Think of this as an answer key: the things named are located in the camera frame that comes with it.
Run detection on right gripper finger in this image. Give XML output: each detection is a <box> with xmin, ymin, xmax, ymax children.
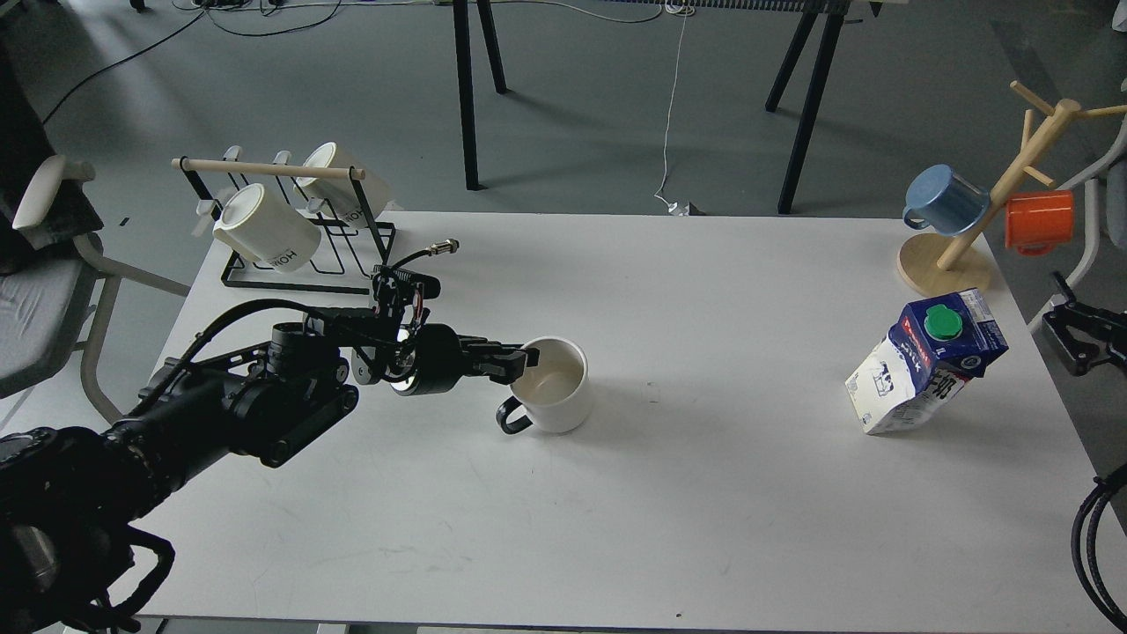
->
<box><xmin>1053</xmin><ymin>270</ymin><xmax>1126</xmax><ymax>340</ymax></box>
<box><xmin>1042</xmin><ymin>316</ymin><xmax>1110</xmax><ymax>377</ymax></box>

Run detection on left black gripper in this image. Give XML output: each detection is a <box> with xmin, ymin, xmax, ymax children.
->
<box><xmin>390</xmin><ymin>324</ymin><xmax>540</xmax><ymax>396</ymax></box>

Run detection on white mug black handle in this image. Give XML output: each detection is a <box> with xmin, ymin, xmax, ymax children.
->
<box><xmin>495</xmin><ymin>336</ymin><xmax>594</xmax><ymax>436</ymax></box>

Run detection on blue white milk carton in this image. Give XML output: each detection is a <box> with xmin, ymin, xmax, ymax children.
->
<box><xmin>844</xmin><ymin>288</ymin><xmax>1009</xmax><ymax>436</ymax></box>

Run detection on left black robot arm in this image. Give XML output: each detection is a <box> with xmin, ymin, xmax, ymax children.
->
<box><xmin>1</xmin><ymin>264</ymin><xmax>540</xmax><ymax>633</ymax></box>

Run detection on orange mug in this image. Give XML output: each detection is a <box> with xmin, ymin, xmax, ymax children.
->
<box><xmin>1004</xmin><ymin>191</ymin><xmax>1075</xmax><ymax>257</ymax></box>

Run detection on wooden mug tree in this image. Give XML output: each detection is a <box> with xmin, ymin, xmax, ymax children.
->
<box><xmin>896</xmin><ymin>80</ymin><xmax>1126</xmax><ymax>298</ymax></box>

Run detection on blue mug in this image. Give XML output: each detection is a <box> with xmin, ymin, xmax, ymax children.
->
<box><xmin>902</xmin><ymin>164</ymin><xmax>991</xmax><ymax>236</ymax></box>

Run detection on white mug front on rack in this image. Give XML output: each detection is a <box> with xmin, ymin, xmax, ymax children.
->
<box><xmin>212</xmin><ymin>184</ymin><xmax>321</xmax><ymax>273</ymax></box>

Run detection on black table legs left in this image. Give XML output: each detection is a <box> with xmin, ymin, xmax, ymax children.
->
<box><xmin>452</xmin><ymin>1</ymin><xmax>508</xmax><ymax>191</ymax></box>

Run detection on black table legs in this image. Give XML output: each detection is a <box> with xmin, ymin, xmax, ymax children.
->
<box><xmin>452</xmin><ymin>1</ymin><xmax>508</xmax><ymax>191</ymax></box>
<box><xmin>764</xmin><ymin>1</ymin><xmax>850</xmax><ymax>214</ymax></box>

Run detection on black table legs right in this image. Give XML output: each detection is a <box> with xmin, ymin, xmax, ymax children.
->
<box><xmin>764</xmin><ymin>1</ymin><xmax>850</xmax><ymax>214</ymax></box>

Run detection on grey office chair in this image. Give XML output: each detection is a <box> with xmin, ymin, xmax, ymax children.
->
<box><xmin>1</xmin><ymin>232</ymin><xmax>190</xmax><ymax>423</ymax></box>

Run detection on black wire mug rack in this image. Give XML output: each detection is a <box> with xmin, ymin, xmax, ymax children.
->
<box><xmin>172</xmin><ymin>142</ymin><xmax>397</xmax><ymax>294</ymax></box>

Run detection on white hanging cable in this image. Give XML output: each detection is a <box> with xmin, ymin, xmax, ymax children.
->
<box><xmin>653</xmin><ymin>0</ymin><xmax>696</xmax><ymax>217</ymax></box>

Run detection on black floor cable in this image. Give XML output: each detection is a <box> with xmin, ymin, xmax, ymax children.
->
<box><xmin>39</xmin><ymin>0</ymin><xmax>344</xmax><ymax>124</ymax></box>

